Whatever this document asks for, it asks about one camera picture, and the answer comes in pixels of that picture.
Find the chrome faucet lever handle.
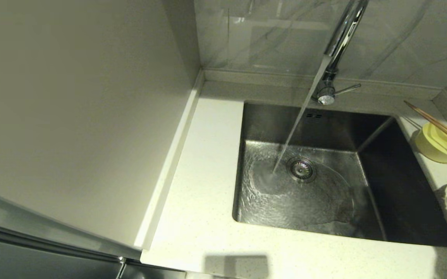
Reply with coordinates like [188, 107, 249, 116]
[334, 83, 362, 96]

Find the stainless steel sink basin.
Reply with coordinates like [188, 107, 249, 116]
[232, 101, 447, 248]

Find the round metal drain strainer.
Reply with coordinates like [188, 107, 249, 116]
[285, 156, 318, 183]

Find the grey cabinet side panel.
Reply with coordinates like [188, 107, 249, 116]
[0, 0, 201, 260]

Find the chrome kitchen faucet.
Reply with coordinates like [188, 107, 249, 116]
[312, 0, 370, 106]

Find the yellow plastic bowl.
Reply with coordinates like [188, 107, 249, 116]
[414, 122, 447, 164]

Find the stainless steel appliance front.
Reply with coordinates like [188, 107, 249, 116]
[0, 221, 187, 279]

